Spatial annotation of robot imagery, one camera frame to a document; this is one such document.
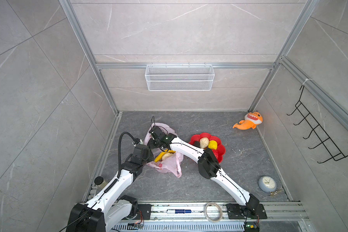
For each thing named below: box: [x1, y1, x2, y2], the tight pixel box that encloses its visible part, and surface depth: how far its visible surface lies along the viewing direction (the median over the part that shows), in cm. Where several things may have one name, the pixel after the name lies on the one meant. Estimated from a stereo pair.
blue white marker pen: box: [166, 208, 192, 215], surface depth 74 cm
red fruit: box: [211, 148, 219, 160], surface depth 92 cm
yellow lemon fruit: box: [207, 140, 218, 150], surface depth 95 cm
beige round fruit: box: [199, 137, 210, 149], surface depth 97 cm
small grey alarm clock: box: [258, 175, 277, 193], surface depth 81 cm
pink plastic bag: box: [143, 122, 184, 178], surface depth 79 cm
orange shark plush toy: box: [232, 110, 264, 131], surface depth 108 cm
